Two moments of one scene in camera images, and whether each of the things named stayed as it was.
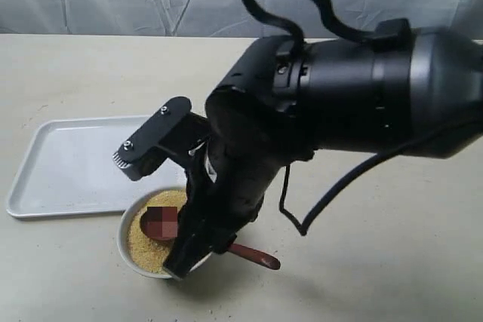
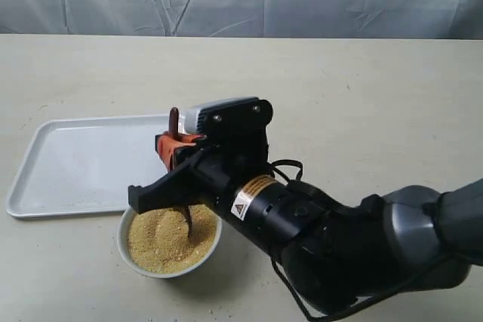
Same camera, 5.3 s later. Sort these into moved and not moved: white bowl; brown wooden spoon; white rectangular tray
Moved: brown wooden spoon
Not moved: white rectangular tray; white bowl
